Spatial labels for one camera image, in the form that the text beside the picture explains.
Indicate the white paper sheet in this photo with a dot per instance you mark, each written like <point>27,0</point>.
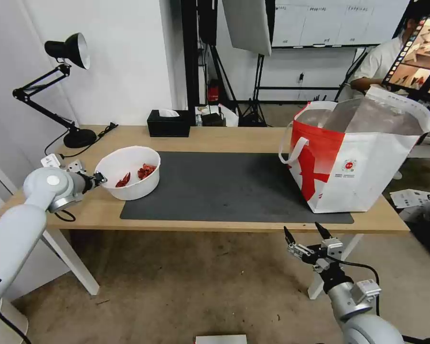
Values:
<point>230,116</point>

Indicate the person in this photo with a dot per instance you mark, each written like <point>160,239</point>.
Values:
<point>380,61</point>

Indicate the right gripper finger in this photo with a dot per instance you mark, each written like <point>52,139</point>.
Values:
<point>322,233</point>
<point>301,251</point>

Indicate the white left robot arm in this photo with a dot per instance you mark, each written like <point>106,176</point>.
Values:
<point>14,236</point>

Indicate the whiteboard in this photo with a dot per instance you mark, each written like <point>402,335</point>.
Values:
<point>326,21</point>

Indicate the red canister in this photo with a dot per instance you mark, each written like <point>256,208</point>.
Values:
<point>213,94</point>

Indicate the black light stand tripod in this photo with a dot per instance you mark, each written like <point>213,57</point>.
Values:
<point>259,79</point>

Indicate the white robot front shell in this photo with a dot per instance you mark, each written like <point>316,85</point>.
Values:
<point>220,339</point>

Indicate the white softbox light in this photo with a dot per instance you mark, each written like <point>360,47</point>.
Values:
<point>247,25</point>

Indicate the white table leg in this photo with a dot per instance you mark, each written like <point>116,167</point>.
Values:
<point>315,288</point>
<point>75,265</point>

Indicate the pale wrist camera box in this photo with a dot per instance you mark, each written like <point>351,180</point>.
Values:
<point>75,166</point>
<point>332,248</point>

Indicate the printed paper sheets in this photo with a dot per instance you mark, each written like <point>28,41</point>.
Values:
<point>412,198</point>

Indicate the white round paper bowl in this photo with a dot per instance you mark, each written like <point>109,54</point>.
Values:
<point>136,190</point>

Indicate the white tissue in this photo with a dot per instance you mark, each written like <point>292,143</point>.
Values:
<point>168,113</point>

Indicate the black tissue box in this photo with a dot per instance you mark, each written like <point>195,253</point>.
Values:
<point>168,127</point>

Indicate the red and white takeout bag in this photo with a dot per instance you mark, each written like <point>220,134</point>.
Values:
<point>362,168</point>

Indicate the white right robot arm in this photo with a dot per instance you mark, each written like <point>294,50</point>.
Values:
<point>365,329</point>

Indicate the computer monitor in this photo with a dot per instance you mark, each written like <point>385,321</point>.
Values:
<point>419,61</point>

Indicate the black desk lamp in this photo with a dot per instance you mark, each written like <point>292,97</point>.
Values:
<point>79,138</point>

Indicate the dark grey desk mat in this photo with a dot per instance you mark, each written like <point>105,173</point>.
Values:
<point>218,186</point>

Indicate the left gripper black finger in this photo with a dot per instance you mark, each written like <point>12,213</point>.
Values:
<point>99,175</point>
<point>102,182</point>

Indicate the black metal frame column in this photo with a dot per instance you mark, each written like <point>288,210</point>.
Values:
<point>191,53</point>

